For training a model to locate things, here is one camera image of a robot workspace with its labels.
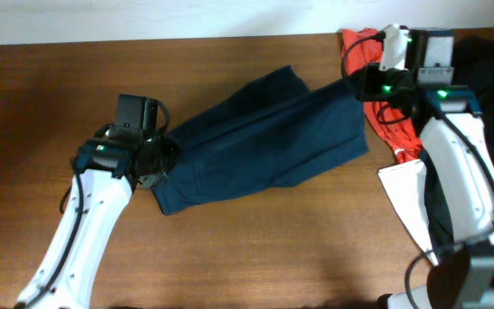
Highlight white garment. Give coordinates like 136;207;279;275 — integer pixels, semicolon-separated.
377;159;432;251

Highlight red orange shirt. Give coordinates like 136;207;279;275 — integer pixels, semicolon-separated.
341;28;422;164

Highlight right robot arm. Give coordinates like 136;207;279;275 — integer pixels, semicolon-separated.
358;24;494;308

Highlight navy blue shorts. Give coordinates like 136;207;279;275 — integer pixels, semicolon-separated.
152;66;368;215

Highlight right black cable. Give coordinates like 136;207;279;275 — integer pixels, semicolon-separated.
340;32;494;309

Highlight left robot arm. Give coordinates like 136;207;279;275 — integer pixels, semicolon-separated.
15;94;179;308

